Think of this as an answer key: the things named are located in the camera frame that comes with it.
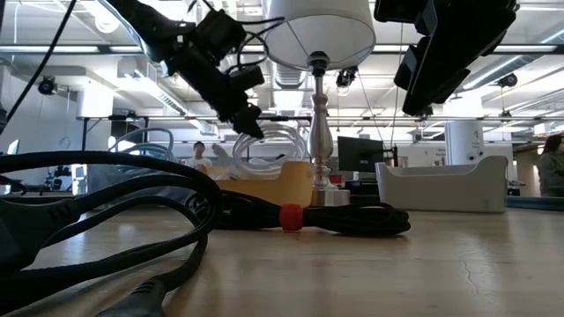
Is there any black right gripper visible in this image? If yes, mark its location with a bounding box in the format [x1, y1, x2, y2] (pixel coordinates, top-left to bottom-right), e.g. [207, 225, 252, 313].
[394, 0, 519, 116]

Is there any yellow plastic bin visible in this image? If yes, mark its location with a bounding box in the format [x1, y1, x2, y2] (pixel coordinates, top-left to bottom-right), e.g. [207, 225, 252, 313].
[206, 160, 316, 209]

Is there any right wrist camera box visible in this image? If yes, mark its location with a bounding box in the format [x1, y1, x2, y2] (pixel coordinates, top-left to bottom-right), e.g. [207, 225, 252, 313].
[374, 0, 428, 23]

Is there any silver lamp with white shade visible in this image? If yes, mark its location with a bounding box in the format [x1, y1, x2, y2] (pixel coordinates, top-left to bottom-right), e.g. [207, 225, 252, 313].
[263, 0, 378, 208]

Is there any white cable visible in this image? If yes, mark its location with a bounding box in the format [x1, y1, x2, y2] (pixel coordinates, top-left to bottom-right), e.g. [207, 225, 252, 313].
[231, 122, 309, 178]

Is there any grey plastic bin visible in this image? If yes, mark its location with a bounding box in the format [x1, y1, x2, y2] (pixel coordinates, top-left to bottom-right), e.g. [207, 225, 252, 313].
[375, 154, 509, 215]

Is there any translucent plastic bin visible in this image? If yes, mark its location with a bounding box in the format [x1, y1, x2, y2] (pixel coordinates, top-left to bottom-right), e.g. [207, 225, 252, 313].
[85, 149, 212, 208]

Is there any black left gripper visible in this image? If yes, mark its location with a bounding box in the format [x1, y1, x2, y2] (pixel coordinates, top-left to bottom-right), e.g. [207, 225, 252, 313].
[175, 43, 265, 140]

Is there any light blue cable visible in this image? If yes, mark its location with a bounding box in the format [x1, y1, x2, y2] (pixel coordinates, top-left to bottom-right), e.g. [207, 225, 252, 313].
[108, 126, 176, 163]

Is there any black ceiling spotlight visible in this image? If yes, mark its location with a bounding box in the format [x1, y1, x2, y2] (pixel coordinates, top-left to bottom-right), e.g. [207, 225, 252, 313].
[335, 65, 359, 89]
[497, 72, 519, 89]
[37, 75, 58, 96]

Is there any black background monitor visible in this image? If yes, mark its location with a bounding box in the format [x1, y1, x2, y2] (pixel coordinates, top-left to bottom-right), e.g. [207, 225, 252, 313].
[337, 136, 385, 173]

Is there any person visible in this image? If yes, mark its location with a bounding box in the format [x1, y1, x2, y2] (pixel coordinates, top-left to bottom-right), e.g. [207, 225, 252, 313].
[535, 134, 564, 198]
[184, 140, 213, 171]

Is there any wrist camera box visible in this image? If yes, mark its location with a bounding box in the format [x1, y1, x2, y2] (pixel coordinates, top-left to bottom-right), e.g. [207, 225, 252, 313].
[374, 0, 428, 23]
[196, 9, 248, 56]

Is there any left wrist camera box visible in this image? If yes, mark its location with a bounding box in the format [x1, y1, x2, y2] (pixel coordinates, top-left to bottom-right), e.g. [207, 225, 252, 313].
[196, 9, 248, 56]

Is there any black cable with red tie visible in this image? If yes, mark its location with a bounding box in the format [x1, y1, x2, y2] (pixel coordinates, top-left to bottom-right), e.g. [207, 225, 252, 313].
[184, 189, 412, 237]

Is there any long black looped cable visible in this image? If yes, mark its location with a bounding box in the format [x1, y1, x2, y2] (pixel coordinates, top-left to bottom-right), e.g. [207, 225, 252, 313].
[0, 151, 224, 317]

